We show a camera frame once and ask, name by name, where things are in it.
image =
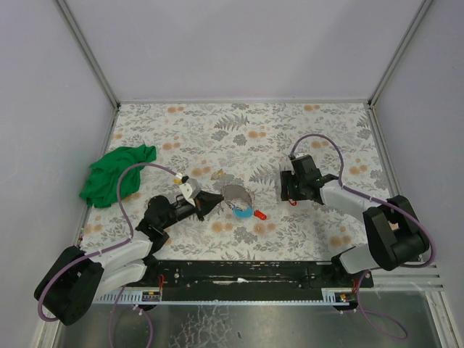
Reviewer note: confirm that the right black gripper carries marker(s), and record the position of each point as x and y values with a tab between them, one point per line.
287	185

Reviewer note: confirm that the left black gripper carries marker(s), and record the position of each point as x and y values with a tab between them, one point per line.
199	208

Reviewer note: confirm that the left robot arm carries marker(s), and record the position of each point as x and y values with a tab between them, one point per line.
77	278

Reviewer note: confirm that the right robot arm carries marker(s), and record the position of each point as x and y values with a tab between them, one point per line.
393	235

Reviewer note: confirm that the green cloth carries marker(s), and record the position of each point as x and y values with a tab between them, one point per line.
100	188

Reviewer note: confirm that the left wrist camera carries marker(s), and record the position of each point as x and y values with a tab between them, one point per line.
189	187

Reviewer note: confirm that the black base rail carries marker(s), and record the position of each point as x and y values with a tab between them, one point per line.
247	281

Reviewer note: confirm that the white cable duct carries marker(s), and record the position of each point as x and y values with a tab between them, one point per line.
130	297

